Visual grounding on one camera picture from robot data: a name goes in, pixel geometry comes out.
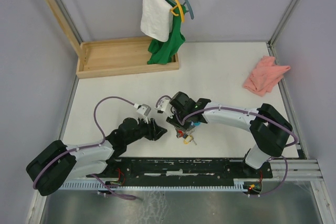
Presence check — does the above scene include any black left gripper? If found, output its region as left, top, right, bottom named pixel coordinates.
left=125, top=114, right=167, bottom=145

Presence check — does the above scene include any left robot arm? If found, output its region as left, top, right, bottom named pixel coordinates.
left=26, top=118, right=167, bottom=196

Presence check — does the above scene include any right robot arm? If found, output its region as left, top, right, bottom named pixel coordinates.
left=156, top=91, right=292, bottom=177

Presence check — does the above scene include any green garment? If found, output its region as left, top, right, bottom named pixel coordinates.
left=147, top=6, right=185, bottom=65

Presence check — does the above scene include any wooden tray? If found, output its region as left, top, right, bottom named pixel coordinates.
left=76, top=37, right=180, bottom=79

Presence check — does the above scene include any white towel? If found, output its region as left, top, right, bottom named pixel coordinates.
left=140, top=0, right=173, bottom=42

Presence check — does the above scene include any pink cloth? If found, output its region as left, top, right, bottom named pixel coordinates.
left=243, top=56, right=291, bottom=97

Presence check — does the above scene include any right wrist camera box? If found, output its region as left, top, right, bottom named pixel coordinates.
left=155, top=97, right=171, bottom=115

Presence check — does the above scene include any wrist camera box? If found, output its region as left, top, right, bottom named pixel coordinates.
left=134, top=103, right=151, bottom=123
left=155, top=97, right=171, bottom=115

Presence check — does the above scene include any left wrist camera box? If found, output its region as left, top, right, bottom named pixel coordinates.
left=134, top=103, right=151, bottom=123

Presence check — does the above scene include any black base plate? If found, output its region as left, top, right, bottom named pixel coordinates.
left=97, top=157, right=273, bottom=186

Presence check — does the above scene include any white slotted cable duct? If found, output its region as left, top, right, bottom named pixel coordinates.
left=59, top=179, right=248, bottom=192

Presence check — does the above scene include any wooden rack post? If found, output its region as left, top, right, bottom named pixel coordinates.
left=44, top=0, right=88, bottom=65

